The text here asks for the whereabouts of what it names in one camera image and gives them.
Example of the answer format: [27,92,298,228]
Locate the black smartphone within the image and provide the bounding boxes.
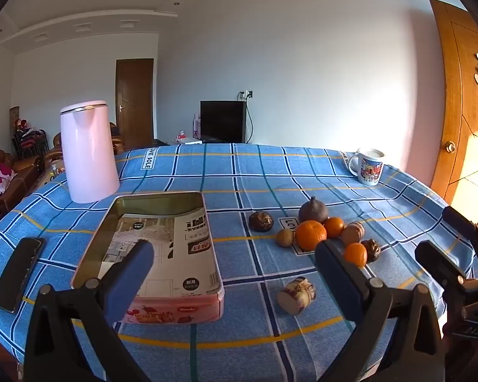
[0,237,46,314]

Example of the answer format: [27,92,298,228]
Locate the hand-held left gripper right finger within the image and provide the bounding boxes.
[315,239,447,382]

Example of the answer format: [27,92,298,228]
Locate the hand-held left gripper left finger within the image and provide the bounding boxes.
[24,239,155,382]

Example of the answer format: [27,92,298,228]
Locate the dark brown round fruit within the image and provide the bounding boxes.
[249,211,274,232]

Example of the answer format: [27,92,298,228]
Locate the pink rectangular tin box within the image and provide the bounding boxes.
[70,192,226,325]

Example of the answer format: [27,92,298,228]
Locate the light wooden door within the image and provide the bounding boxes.
[429,0,478,223]

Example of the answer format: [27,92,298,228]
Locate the large orange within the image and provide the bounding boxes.
[295,220,328,251]

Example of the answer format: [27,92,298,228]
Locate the blue plaid tablecloth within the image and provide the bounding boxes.
[0,143,478,382]

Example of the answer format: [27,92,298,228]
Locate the small orange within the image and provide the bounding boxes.
[324,216,345,239]
[344,242,368,268]

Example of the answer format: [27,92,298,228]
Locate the brown leather sofa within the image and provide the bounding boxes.
[0,149,44,233]

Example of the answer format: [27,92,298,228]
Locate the dark brown door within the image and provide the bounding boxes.
[115,58,155,150]

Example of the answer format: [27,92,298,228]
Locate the black television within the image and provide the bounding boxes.
[200,100,248,144]

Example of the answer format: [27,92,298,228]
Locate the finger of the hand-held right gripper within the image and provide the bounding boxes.
[415,240,468,299]
[442,206,478,253]

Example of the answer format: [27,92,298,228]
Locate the black power cable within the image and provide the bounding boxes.
[245,99,254,144]

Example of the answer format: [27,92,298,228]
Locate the dark brown wrinkled nut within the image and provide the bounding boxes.
[361,239,382,263]

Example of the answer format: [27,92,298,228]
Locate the brown kiwi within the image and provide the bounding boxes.
[276,228,295,248]

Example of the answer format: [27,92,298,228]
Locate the black chair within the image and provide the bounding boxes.
[11,127,48,160]

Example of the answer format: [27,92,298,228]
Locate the pink electric kettle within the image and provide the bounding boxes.
[60,100,121,204]

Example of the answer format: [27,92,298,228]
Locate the printed paper liner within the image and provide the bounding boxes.
[104,209,220,298]

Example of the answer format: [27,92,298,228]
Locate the white printed mug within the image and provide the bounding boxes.
[348,148,386,186]

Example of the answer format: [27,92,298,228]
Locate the dull purple round fruit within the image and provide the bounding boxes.
[298,196,330,224]

